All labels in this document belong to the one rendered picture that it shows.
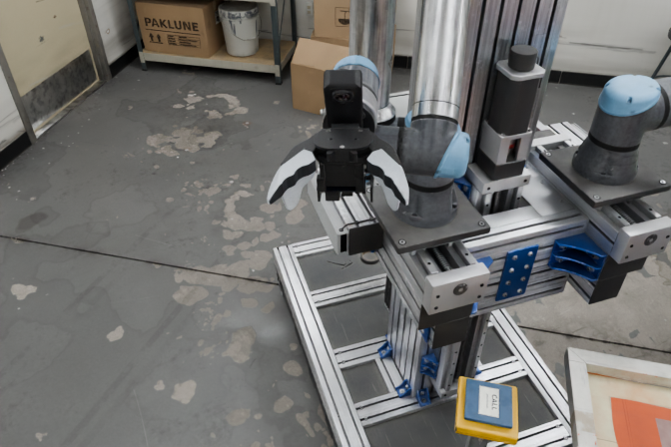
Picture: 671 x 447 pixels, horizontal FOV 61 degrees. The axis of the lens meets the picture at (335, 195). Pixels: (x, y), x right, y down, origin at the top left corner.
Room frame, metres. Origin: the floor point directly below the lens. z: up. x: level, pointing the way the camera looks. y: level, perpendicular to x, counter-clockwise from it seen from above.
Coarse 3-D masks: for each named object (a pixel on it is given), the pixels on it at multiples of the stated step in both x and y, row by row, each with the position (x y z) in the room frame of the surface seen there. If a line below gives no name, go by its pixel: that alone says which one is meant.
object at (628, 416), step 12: (612, 408) 0.69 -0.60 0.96; (624, 408) 0.69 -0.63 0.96; (636, 408) 0.69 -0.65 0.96; (648, 408) 0.69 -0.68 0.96; (660, 408) 0.69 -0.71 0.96; (612, 420) 0.66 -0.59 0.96; (624, 420) 0.66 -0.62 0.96; (636, 420) 0.66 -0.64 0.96; (648, 420) 0.66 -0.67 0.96; (660, 420) 0.66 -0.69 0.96; (624, 432) 0.63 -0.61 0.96; (636, 432) 0.63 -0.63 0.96; (648, 432) 0.63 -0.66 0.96; (660, 432) 0.63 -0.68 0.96; (624, 444) 0.60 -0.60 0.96; (636, 444) 0.60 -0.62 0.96; (648, 444) 0.60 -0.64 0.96; (660, 444) 0.60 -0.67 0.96
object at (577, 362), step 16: (576, 352) 0.80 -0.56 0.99; (592, 352) 0.80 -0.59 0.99; (576, 368) 0.76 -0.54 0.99; (592, 368) 0.77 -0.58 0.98; (608, 368) 0.77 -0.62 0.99; (624, 368) 0.76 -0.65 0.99; (640, 368) 0.76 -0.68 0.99; (656, 368) 0.76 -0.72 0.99; (576, 384) 0.72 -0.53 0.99; (656, 384) 0.74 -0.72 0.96; (576, 400) 0.68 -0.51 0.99; (576, 416) 0.65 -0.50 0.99; (592, 416) 0.65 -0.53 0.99; (576, 432) 0.61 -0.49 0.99; (592, 432) 0.61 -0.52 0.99
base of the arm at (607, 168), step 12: (588, 144) 1.16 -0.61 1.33; (600, 144) 1.13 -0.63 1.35; (576, 156) 1.17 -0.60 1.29; (588, 156) 1.14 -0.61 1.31; (600, 156) 1.12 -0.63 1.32; (612, 156) 1.11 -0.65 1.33; (624, 156) 1.11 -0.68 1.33; (636, 156) 1.12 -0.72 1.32; (576, 168) 1.15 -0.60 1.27; (588, 168) 1.12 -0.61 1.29; (600, 168) 1.11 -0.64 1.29; (612, 168) 1.10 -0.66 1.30; (624, 168) 1.10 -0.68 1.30; (636, 168) 1.11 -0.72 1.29; (600, 180) 1.10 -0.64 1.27; (612, 180) 1.09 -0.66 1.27; (624, 180) 1.09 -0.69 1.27
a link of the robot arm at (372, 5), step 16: (352, 0) 1.03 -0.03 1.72; (368, 0) 1.01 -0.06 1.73; (384, 0) 1.01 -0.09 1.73; (352, 16) 1.02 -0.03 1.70; (368, 16) 1.00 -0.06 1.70; (384, 16) 1.01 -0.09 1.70; (352, 32) 1.02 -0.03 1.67; (368, 32) 1.00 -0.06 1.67; (384, 32) 1.01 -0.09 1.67; (352, 48) 1.02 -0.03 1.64; (368, 48) 1.00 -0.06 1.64; (384, 48) 1.01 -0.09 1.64; (384, 64) 1.01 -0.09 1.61; (384, 80) 1.01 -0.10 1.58; (384, 96) 1.01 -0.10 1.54; (384, 112) 1.00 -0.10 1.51
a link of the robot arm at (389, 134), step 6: (378, 126) 0.77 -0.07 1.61; (384, 126) 0.77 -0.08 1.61; (390, 126) 0.78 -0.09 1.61; (378, 132) 0.76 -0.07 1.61; (384, 132) 0.75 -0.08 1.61; (390, 132) 0.75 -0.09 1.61; (396, 132) 0.75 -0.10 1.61; (384, 138) 0.74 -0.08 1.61; (390, 138) 0.74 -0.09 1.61; (396, 138) 0.74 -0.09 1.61; (390, 144) 0.74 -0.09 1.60; (396, 144) 0.73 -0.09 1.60; (366, 174) 0.74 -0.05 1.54
